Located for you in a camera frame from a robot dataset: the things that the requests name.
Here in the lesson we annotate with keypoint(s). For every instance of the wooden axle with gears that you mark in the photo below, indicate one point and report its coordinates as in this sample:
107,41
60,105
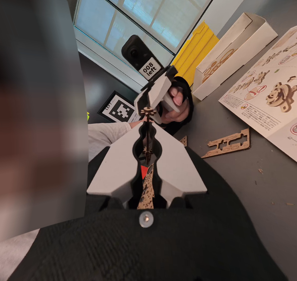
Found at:
146,111

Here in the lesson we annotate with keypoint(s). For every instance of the instruction booklet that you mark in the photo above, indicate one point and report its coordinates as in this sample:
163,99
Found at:
266,95

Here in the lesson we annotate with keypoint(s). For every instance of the white cardboard box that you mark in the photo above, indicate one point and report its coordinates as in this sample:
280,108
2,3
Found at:
255,41

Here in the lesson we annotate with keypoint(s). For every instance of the yellow plastic bin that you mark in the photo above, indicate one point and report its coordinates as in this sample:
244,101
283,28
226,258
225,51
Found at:
197,49

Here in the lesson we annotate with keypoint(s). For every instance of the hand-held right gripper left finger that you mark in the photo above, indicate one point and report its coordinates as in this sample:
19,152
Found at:
111,174

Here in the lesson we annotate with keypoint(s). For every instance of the large wooden parts sheet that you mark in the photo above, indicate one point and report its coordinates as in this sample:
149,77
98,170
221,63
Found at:
146,192

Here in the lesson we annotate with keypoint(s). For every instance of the pile of wooden rings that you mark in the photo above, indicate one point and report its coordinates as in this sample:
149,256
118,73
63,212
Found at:
215,67

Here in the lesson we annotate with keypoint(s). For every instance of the black framed marker board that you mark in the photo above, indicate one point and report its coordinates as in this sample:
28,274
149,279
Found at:
120,110

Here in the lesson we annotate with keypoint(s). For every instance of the large paned window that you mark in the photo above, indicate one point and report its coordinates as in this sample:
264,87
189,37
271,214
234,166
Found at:
104,18

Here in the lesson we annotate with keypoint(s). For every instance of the small wooden parts sheet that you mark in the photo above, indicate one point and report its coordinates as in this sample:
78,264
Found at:
246,143

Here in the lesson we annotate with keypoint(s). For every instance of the person's left hand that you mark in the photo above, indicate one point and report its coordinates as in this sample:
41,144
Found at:
178,117

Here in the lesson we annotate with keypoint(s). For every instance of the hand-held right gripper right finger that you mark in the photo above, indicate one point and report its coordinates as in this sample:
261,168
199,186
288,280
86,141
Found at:
181,174

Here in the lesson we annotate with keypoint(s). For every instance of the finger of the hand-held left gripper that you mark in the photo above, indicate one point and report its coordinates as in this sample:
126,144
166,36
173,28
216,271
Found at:
142,101
159,90

